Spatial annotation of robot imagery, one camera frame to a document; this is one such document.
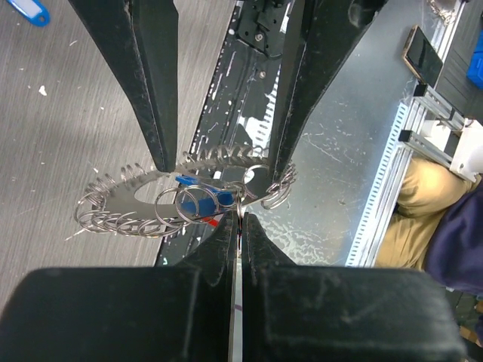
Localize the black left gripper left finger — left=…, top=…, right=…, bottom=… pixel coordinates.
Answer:
left=1, top=213, right=236, bottom=361

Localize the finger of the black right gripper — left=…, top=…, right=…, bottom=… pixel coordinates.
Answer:
left=70, top=0, right=178, bottom=172
left=268, top=0, right=385, bottom=182

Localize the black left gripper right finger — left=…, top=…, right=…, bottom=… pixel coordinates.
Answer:
left=241, top=213, right=466, bottom=361

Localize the black smartphone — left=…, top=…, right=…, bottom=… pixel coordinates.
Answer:
left=402, top=25, right=443, bottom=87

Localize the blue storage bin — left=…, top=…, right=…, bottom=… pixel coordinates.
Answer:
left=466, top=51, right=483, bottom=89

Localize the person in khaki trousers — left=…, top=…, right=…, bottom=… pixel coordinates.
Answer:
left=375, top=158, right=482, bottom=296

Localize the slotted cable duct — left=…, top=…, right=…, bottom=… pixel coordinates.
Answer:
left=345, top=103, right=409, bottom=267

